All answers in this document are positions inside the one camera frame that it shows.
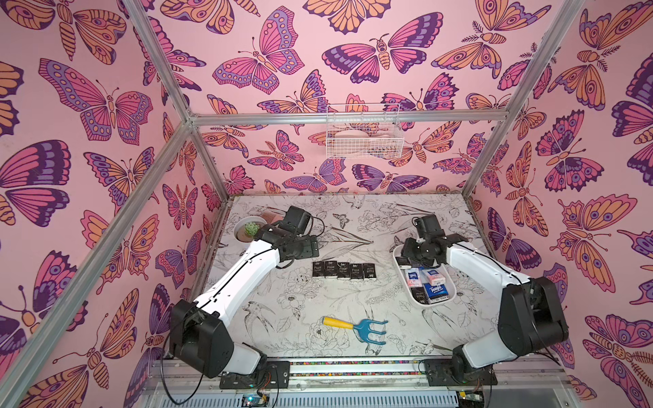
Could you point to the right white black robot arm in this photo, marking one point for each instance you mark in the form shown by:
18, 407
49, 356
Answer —
530, 316

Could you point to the blue yellow toy rake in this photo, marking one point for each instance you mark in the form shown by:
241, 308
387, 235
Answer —
364, 330

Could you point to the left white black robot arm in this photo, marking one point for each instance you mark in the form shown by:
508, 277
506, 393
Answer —
199, 333

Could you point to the white wire wall basket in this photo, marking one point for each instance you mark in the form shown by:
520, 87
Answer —
358, 132

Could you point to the white bowl with succulent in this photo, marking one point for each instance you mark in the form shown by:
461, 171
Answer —
247, 228

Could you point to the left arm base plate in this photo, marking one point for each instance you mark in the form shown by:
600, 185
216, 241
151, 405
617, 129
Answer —
273, 374

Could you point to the black tissue pack in box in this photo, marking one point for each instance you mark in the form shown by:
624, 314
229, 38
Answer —
419, 295

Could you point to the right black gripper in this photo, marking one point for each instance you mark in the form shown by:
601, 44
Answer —
416, 253

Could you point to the green circuit board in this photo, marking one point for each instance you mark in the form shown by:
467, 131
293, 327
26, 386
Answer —
255, 400

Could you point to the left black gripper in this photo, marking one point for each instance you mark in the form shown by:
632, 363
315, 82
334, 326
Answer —
311, 247

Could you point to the blue tissue pack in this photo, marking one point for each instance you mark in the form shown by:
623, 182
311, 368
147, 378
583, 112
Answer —
437, 294

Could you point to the pink white tissue pack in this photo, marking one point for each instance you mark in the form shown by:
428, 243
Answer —
434, 277

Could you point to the aluminium mounting rail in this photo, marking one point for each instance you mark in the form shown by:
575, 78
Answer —
416, 372

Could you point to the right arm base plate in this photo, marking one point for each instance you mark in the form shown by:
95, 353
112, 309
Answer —
455, 372

